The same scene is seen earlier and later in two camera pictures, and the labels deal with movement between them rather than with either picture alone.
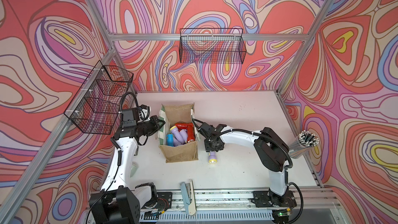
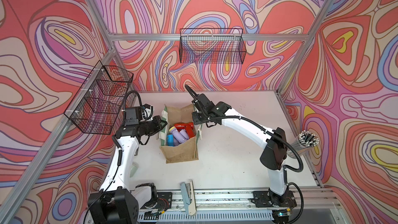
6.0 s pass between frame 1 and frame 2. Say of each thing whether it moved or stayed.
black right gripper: moved
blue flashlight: stayed
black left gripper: stayed
